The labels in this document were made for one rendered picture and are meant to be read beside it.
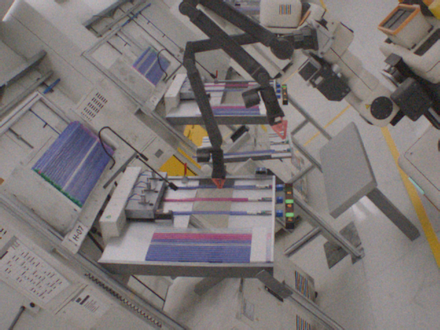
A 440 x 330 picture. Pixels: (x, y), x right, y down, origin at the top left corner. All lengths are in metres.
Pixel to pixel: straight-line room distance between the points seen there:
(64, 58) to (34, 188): 3.49
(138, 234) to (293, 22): 1.11
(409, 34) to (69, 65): 4.04
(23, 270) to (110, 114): 1.46
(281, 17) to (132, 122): 1.64
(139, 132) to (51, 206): 1.38
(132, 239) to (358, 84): 1.16
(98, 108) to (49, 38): 2.24
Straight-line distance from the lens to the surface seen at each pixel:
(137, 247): 2.11
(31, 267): 2.21
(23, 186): 2.11
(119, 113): 3.32
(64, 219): 2.12
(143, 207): 2.25
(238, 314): 2.17
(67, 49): 5.43
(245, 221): 2.19
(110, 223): 2.17
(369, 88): 2.11
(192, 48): 2.26
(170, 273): 2.00
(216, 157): 2.32
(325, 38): 1.89
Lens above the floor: 1.61
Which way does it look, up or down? 15 degrees down
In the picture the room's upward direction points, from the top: 49 degrees counter-clockwise
